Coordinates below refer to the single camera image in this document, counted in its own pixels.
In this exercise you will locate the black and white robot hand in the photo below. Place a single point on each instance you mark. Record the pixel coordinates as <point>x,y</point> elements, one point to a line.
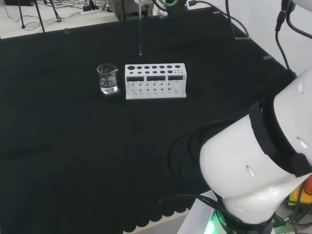
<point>143,1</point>

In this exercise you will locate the clear glass rod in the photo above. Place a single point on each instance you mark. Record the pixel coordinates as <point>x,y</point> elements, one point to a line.
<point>140,36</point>

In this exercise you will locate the glass beaker with water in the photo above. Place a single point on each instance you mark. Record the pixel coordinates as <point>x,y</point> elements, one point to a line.
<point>108,85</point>

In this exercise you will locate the white test tube rack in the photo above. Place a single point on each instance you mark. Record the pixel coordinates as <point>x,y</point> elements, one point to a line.
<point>156,96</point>

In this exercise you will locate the black tripod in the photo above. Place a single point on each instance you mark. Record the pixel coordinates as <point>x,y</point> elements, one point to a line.
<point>40,17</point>

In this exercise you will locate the black box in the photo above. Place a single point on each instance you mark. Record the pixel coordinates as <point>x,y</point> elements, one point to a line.
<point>19,2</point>

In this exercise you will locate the grey tape strip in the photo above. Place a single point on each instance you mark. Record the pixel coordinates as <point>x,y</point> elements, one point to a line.
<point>268,57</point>

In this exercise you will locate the black bench cloth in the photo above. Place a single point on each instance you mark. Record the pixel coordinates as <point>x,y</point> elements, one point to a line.
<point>73,146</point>

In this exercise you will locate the pale board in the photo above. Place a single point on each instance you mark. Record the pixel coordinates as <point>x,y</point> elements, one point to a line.
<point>195,219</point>

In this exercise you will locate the yellow stop button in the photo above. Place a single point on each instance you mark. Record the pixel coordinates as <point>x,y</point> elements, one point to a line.
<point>298,195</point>

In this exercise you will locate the grey and black wrist camera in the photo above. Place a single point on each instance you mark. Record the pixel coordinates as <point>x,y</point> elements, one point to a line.
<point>162,14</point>

